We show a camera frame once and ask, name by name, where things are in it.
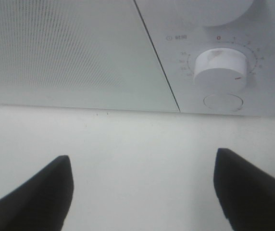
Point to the round microwave door button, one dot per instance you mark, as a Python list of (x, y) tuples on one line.
[(223, 102)]

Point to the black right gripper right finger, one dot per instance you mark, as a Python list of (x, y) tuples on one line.
[(246, 193)]

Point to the white microwave door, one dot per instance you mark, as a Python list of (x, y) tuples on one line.
[(80, 53)]

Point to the white microwave oven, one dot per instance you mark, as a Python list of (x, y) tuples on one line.
[(178, 42)]

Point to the white microwave knob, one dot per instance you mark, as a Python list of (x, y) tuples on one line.
[(216, 12), (221, 70)]

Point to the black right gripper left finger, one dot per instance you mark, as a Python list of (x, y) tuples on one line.
[(42, 202)]

